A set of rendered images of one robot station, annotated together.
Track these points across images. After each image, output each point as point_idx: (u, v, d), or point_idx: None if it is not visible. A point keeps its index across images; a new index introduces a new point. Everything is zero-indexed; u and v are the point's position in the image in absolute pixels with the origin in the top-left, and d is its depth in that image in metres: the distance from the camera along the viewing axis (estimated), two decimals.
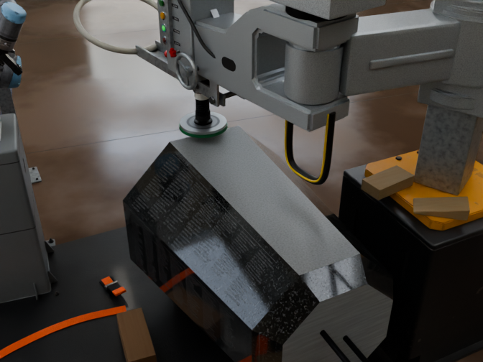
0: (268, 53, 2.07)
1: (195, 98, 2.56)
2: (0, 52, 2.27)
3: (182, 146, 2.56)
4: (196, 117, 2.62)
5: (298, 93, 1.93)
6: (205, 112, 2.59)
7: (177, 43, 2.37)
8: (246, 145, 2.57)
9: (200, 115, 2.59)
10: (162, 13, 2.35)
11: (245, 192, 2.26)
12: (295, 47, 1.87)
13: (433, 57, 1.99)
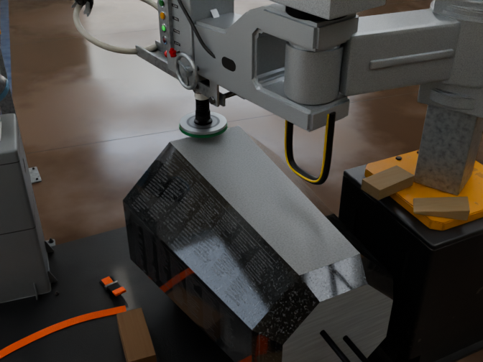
0: (268, 53, 2.07)
1: (195, 98, 2.56)
2: None
3: (182, 146, 2.56)
4: (196, 117, 2.62)
5: (298, 93, 1.93)
6: (205, 112, 2.59)
7: (177, 43, 2.37)
8: (246, 145, 2.57)
9: (200, 115, 2.59)
10: (162, 13, 2.35)
11: (245, 192, 2.26)
12: (295, 47, 1.87)
13: (433, 57, 1.99)
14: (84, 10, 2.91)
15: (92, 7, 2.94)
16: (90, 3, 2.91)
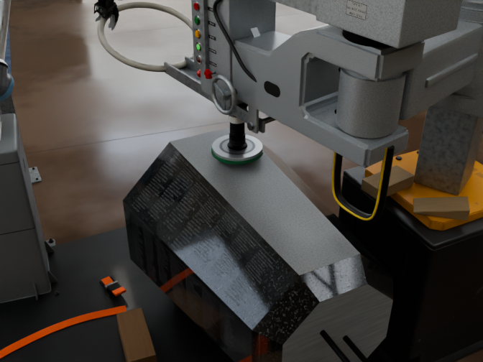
0: (318, 79, 1.87)
1: (230, 121, 2.37)
2: None
3: (182, 146, 2.56)
4: (230, 141, 2.43)
5: (368, 127, 1.72)
6: (241, 136, 2.40)
7: (213, 63, 2.18)
8: None
9: (234, 139, 2.40)
10: (197, 31, 2.16)
11: (245, 192, 2.26)
12: (364, 78, 1.65)
13: (466, 64, 1.93)
14: (108, 24, 2.72)
15: (117, 20, 2.76)
16: (116, 16, 2.73)
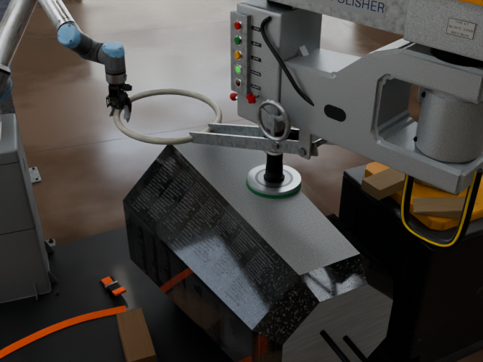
0: (389, 100, 1.74)
1: (268, 153, 2.21)
2: (123, 84, 2.59)
3: (182, 146, 2.56)
4: (267, 174, 2.27)
5: (468, 151, 1.60)
6: (279, 168, 2.25)
7: (256, 86, 2.00)
8: None
9: (273, 172, 2.25)
10: (238, 52, 1.97)
11: (245, 192, 2.26)
12: (468, 101, 1.53)
13: None
14: (123, 114, 2.65)
15: (131, 110, 2.69)
16: (129, 105, 2.67)
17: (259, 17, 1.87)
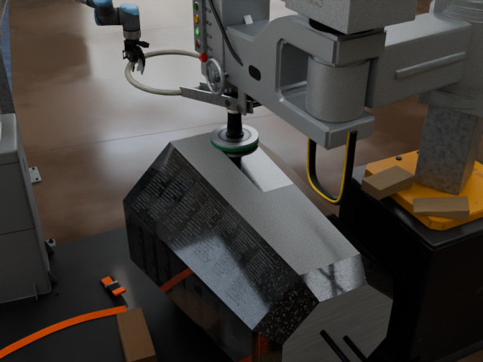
0: (294, 64, 1.98)
1: (227, 110, 2.52)
2: (137, 40, 3.01)
3: (182, 146, 2.56)
4: (228, 130, 2.58)
5: (328, 110, 1.81)
6: (237, 126, 2.55)
7: (210, 47, 2.33)
8: None
9: (231, 128, 2.55)
10: (196, 16, 2.31)
11: (245, 192, 2.26)
12: (324, 63, 1.75)
13: (448, 61, 1.96)
14: (136, 67, 3.08)
15: (144, 65, 3.11)
16: (142, 60, 3.09)
17: None
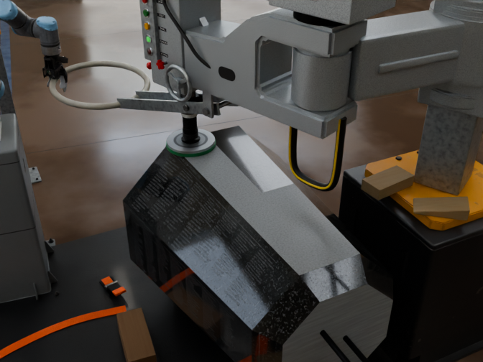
0: (270, 60, 2.01)
1: (182, 115, 2.48)
2: (58, 56, 2.83)
3: None
4: (184, 136, 2.53)
5: (308, 100, 1.88)
6: (194, 130, 2.51)
7: (164, 54, 2.27)
8: (246, 145, 2.57)
9: (188, 133, 2.51)
10: (146, 24, 2.23)
11: (245, 192, 2.26)
12: (305, 53, 1.82)
13: (438, 58, 1.98)
14: (60, 84, 2.90)
15: (67, 80, 2.94)
16: (65, 76, 2.91)
17: None
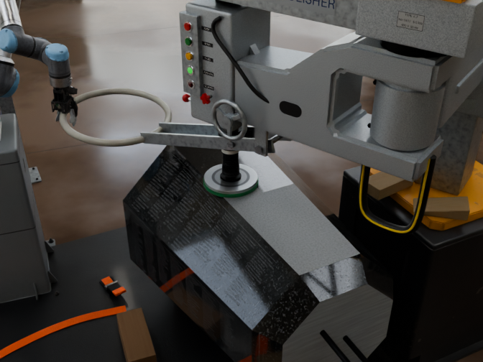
0: (343, 94, 1.78)
1: (224, 152, 2.22)
2: (69, 87, 2.52)
3: (182, 146, 2.56)
4: (224, 173, 2.27)
5: (412, 140, 1.65)
6: (236, 166, 2.26)
7: (209, 86, 2.00)
8: None
9: (230, 171, 2.25)
10: (189, 53, 1.96)
11: None
12: (409, 90, 1.58)
13: (481, 65, 1.92)
14: (70, 118, 2.59)
15: (77, 114, 2.63)
16: (75, 109, 2.60)
17: (209, 17, 1.87)
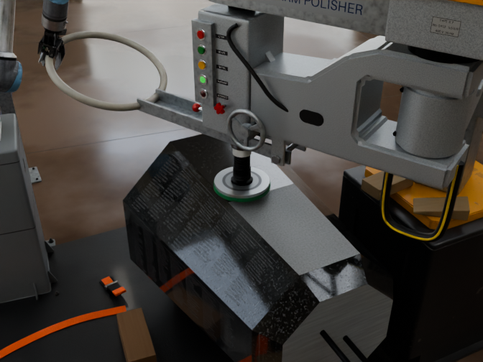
0: (366, 101, 1.73)
1: (236, 155, 2.14)
2: (62, 31, 2.25)
3: (182, 146, 2.56)
4: (236, 177, 2.19)
5: (443, 147, 1.62)
6: (248, 170, 2.18)
7: (223, 95, 1.94)
8: None
9: (242, 174, 2.18)
10: (202, 62, 1.90)
11: None
12: (442, 97, 1.55)
13: None
14: (55, 63, 2.33)
15: (62, 58, 2.37)
16: (62, 54, 2.34)
17: (224, 24, 1.81)
